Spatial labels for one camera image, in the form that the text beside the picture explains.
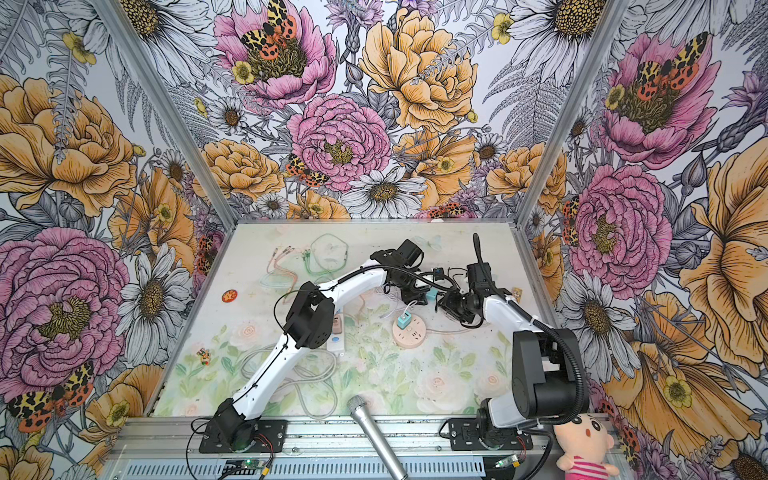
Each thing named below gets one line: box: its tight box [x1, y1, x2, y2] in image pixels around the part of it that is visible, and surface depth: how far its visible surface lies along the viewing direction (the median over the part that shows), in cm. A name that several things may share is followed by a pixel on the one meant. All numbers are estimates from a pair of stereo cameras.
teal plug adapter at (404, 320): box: [397, 311, 413, 330], surface depth 89 cm
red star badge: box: [221, 289, 238, 303], surface depth 101 cm
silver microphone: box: [347, 395, 409, 480], surface depth 74 cm
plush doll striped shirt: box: [553, 413, 620, 480], surface depth 69 cm
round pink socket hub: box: [392, 314, 427, 349], surface depth 91 cm
